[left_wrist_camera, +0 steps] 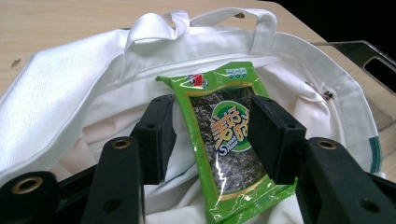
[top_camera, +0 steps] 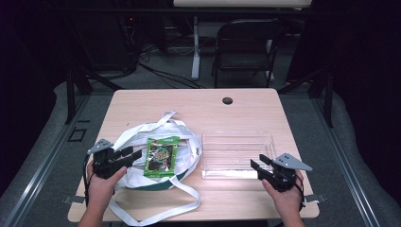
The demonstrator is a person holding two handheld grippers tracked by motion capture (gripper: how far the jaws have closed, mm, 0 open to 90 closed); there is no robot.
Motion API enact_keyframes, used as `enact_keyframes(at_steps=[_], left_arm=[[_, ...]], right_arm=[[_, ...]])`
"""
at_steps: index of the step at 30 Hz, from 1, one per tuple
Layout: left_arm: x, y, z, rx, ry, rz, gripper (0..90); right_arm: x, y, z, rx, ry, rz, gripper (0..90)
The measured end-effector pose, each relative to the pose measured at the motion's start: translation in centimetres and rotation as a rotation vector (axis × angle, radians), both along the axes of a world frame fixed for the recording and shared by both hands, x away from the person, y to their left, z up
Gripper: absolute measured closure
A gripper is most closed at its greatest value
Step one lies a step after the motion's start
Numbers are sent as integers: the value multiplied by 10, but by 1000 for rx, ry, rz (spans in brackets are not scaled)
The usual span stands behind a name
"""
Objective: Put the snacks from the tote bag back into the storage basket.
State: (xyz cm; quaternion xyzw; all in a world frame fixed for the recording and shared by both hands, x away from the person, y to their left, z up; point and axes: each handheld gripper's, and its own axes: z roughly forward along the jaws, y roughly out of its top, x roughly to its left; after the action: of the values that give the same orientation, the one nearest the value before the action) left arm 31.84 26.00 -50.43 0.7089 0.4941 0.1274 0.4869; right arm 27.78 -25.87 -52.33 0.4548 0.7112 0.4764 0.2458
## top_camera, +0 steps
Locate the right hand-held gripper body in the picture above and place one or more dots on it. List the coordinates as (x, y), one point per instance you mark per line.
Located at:
(283, 176)

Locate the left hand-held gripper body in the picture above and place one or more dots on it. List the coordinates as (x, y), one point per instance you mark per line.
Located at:
(105, 162)

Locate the white tote bag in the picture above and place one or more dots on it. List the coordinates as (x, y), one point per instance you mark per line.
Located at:
(138, 181)

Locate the green snack packet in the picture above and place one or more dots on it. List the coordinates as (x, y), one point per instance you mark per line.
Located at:
(161, 156)

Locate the clear plastic container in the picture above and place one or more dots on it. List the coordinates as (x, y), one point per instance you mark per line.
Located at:
(233, 151)

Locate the person's right hand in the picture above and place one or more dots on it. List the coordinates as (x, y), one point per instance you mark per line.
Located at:
(288, 201)

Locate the person's left hand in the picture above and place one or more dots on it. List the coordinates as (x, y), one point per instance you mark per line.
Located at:
(101, 190)

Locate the dark equipment with red light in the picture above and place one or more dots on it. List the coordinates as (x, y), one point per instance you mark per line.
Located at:
(130, 38)

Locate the white desk leg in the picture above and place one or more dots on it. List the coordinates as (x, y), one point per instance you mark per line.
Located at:
(196, 53)

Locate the black folding chair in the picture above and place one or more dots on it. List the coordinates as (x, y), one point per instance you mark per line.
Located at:
(249, 41)

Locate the grey metal table bracket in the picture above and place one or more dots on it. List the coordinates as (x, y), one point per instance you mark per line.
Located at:
(317, 198)
(74, 199)

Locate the aluminium floor rail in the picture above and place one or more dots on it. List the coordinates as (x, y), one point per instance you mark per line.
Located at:
(44, 160)
(343, 160)

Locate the black metal frame stand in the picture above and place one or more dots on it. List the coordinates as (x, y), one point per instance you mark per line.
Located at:
(328, 101)
(71, 94)

